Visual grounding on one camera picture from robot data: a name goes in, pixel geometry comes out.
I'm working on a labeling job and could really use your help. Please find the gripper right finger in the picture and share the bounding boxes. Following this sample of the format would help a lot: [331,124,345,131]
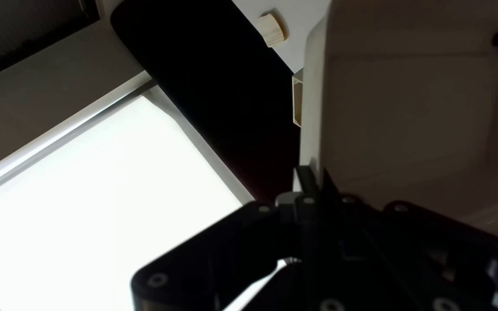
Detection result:
[321,169,498,311]

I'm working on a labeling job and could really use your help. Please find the light wooden knob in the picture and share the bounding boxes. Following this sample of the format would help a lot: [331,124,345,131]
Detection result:
[256,12,288,48]

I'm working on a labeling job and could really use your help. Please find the white box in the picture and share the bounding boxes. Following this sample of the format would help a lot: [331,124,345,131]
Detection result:
[0,71,295,311]

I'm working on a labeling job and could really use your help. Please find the light wooden frame piece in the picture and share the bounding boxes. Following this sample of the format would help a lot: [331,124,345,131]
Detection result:
[292,69,304,128]

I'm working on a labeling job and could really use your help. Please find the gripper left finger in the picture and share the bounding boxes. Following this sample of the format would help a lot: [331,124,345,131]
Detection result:
[130,165,321,311]

